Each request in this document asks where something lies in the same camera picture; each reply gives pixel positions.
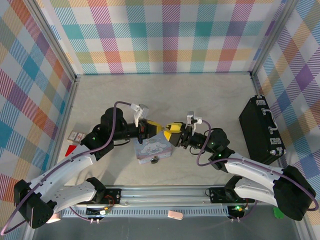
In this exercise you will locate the pastel cartoon pouch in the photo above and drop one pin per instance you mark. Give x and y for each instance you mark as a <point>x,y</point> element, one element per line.
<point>150,150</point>

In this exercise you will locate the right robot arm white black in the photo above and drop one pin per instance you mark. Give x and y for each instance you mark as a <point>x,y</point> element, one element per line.
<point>250,168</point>

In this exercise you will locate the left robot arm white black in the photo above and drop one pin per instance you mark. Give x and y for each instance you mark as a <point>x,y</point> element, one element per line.
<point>62,165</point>

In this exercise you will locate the flat red card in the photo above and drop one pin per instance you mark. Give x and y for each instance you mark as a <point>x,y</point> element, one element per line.
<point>70,151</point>

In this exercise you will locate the black hard briefcase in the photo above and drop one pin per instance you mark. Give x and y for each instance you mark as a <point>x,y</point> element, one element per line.
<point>257,125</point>

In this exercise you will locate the pink oval tag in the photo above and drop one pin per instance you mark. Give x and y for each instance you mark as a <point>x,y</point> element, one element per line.
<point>175,215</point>
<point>55,219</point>

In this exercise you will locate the small black circuit board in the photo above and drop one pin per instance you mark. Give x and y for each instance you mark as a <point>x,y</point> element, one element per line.
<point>97,212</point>
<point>237,210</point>

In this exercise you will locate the small green block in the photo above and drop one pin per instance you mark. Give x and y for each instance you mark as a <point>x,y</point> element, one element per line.
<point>278,213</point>

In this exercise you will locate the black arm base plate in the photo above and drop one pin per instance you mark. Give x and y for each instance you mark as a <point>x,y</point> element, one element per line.
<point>217,195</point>
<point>113,196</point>

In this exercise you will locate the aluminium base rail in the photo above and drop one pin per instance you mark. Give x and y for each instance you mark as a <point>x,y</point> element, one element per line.
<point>162,196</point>

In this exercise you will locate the aluminium frame post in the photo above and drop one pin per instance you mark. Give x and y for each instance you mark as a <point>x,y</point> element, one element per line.
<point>272,37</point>
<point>53,42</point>

